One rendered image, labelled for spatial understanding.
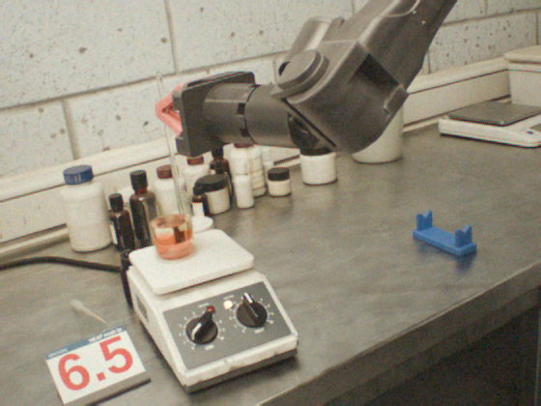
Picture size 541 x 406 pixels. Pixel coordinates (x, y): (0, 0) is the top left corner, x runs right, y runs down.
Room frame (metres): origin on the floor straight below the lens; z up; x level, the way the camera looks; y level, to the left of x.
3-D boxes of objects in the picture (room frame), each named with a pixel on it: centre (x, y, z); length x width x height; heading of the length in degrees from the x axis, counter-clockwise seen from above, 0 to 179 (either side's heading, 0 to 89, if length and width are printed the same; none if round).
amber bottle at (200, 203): (1.04, 0.11, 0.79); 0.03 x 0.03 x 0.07
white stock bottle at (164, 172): (1.04, 0.16, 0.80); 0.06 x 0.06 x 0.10
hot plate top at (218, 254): (0.69, 0.09, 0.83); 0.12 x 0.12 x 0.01; 23
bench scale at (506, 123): (1.37, -0.55, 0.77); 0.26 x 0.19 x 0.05; 34
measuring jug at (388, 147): (1.31, -0.25, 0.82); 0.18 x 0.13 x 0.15; 163
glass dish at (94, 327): (0.67, 0.21, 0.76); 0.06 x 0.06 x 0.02
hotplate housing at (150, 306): (0.66, 0.08, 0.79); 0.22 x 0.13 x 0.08; 23
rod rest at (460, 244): (0.83, -0.24, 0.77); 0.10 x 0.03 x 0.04; 26
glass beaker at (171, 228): (0.69, 0.11, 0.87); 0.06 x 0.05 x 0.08; 10
